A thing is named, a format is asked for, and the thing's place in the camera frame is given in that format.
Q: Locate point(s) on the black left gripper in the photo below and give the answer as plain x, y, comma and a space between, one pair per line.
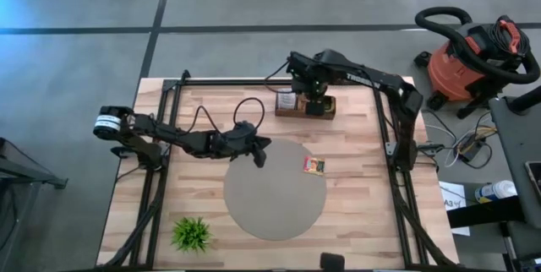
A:
234, 145

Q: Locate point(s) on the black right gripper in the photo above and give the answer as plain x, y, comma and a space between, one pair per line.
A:
315, 88

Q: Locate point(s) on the orange mango Ahmad tea packet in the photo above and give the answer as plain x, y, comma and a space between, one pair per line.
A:
314, 165
301, 103

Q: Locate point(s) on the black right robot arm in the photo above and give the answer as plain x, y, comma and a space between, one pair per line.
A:
397, 90

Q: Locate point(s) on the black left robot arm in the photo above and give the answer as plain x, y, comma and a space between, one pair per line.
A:
169, 134

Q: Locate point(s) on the brown wooden tea organiser box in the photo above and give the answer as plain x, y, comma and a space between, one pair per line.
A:
296, 115

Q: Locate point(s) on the round grey table mat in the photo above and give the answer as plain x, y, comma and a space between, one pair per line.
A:
274, 204

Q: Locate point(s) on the green artificial plant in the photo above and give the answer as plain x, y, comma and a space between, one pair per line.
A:
191, 235

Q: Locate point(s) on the black rectangular device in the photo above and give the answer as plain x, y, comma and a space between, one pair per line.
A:
331, 260

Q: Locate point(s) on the orange black shop vacuum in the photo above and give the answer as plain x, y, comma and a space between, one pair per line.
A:
452, 73

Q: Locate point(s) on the black power adapter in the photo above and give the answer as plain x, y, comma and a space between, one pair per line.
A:
470, 149

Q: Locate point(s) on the white paper sheet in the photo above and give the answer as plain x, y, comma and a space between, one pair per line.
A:
456, 221

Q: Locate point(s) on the white wipes canister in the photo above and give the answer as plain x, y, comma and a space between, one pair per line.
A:
494, 192

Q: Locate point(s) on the black shelf bar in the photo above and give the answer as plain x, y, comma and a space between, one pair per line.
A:
486, 213

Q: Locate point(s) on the grey desk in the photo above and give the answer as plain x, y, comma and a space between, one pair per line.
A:
520, 137

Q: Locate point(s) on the black metal stand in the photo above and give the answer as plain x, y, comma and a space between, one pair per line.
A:
25, 175

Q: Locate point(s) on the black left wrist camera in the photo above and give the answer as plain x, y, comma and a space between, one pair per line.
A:
245, 130

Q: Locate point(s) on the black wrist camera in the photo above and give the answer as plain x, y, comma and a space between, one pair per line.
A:
301, 64
245, 130

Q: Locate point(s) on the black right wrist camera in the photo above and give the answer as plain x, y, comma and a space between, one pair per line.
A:
301, 64

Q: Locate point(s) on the black aluminium table frame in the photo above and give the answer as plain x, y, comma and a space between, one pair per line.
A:
232, 82

